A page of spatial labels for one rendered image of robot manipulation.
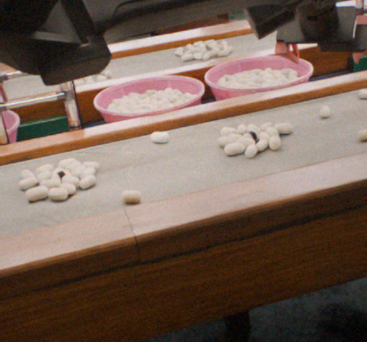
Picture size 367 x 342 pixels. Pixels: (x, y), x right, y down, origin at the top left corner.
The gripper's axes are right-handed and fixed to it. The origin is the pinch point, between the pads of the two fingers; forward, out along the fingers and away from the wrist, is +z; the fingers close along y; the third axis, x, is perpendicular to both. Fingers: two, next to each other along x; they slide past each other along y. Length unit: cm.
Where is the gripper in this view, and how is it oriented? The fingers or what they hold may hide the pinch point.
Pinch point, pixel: (326, 57)
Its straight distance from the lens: 98.8
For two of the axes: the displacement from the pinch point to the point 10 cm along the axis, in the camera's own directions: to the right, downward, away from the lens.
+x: 2.2, -9.1, 3.5
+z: 3.3, 4.1, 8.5
